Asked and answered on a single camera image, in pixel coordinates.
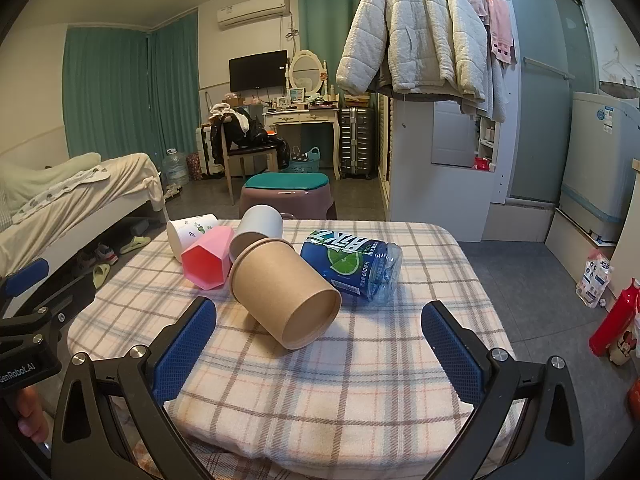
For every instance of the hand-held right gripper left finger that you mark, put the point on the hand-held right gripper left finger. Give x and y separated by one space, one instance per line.
184 347

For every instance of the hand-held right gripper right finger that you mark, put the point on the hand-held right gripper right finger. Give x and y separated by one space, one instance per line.
450 352

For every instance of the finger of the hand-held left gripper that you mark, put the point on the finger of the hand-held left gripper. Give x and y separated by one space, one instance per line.
70 297
26 277

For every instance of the brown paper cup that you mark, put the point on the brown paper cup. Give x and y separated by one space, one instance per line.
270 280

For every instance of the pink hexagonal cup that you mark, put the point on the pink hexagonal cup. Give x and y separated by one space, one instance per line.
205 260

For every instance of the white cup with green print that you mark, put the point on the white cup with green print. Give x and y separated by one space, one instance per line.
186 234

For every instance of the plain white cup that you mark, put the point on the plain white cup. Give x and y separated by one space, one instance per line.
259 222

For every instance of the cartoon print cup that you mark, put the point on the cartoon print cup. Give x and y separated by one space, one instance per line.
627 345

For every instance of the person's left hand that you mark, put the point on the person's left hand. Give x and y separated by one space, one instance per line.
33 417

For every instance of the green slipper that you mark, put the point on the green slipper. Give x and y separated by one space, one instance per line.
101 276
134 245

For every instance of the sneakers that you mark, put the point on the sneakers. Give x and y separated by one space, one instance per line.
107 254

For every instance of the bed with beige sheet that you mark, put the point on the bed with beige sheet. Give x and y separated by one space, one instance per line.
75 210

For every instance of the pale green quilt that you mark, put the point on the pale green quilt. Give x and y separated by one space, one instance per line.
45 172

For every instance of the blue label plastic bottle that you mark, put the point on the blue label plastic bottle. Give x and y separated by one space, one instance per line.
350 266

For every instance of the plaid tablecloth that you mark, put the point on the plaid tablecloth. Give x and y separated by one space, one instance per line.
325 400

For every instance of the white leaning board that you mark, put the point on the white leaning board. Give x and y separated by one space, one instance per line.
570 245

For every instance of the white plastic packet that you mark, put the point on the white plastic packet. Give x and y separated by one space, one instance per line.
594 280

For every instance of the large water jug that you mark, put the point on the large water jug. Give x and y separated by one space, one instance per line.
175 167

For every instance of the red thermos bottle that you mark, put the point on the red thermos bottle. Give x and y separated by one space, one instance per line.
615 320

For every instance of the white wardrobe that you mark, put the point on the white wardrobe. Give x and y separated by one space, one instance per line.
435 185

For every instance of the purple plastic stool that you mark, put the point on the purple plastic stool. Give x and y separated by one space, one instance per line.
287 204

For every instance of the red patterned bag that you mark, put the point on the red patterned bag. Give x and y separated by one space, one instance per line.
194 166

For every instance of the teal seat cushion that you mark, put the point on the teal seat cushion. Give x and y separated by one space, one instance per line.
286 180

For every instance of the white suitcase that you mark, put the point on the white suitcase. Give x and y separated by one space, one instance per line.
202 152

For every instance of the green curtain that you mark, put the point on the green curtain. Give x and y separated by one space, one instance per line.
175 80
105 90
327 15

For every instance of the wooden chair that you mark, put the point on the wooden chair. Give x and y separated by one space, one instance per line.
250 152

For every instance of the teal plastic basket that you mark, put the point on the teal plastic basket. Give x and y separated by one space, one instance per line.
305 162

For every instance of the pile of clothes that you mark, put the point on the pile of clothes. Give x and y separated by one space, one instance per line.
240 127

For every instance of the dark grey suitcase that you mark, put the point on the dark grey suitcase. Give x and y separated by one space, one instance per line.
356 142

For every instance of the white washing machine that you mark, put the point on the white washing machine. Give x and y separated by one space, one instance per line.
600 160

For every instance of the frosted glass door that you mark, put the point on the frosted glass door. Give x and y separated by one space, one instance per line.
535 110

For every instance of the white dressing table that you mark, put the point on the white dressing table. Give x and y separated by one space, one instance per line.
300 117

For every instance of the grey hanging garment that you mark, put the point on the grey hanging garment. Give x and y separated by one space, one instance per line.
492 90

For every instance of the black television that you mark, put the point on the black television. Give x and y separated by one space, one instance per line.
257 70

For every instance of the oval white mirror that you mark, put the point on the oval white mirror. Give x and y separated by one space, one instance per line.
306 71

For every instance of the white quilted jacket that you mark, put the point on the white quilted jacket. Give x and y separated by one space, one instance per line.
410 35

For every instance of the pink towel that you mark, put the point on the pink towel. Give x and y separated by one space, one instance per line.
500 30

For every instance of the white air conditioner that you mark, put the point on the white air conditioner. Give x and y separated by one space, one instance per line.
252 10

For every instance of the white picture frame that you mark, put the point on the white picture frame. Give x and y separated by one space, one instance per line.
296 94

